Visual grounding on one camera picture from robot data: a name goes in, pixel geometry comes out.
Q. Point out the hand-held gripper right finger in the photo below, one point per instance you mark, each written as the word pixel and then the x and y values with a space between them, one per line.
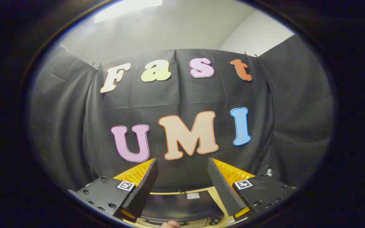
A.
pixel 222 186

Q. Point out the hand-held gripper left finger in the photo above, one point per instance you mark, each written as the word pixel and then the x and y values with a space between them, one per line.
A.
pixel 144 186

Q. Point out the black backdrop cloth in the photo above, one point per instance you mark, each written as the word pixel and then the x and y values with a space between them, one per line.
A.
pixel 182 95

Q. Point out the silver pink spray bottle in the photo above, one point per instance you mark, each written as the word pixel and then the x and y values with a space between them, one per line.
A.
pixel 269 173

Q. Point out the black toaster oven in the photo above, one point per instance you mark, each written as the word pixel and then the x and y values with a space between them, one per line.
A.
pixel 182 204

